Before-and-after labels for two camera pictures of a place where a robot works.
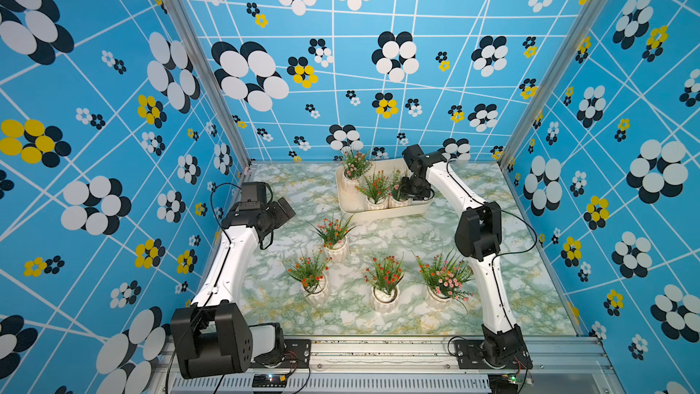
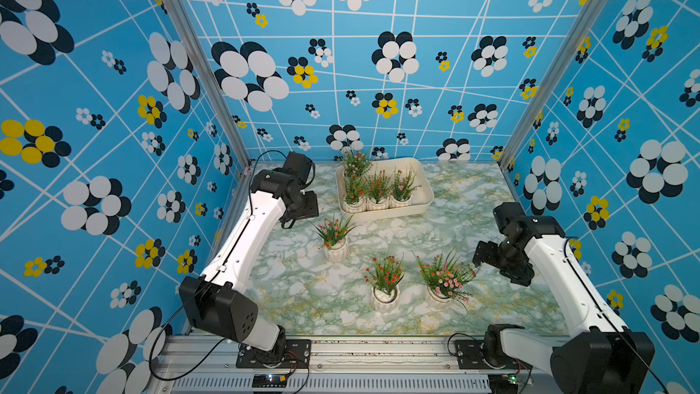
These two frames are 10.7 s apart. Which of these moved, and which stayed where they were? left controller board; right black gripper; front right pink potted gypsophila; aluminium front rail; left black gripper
Moved: left black gripper; right black gripper
Stayed: aluminium front rail; front right pink potted gypsophila; left controller board
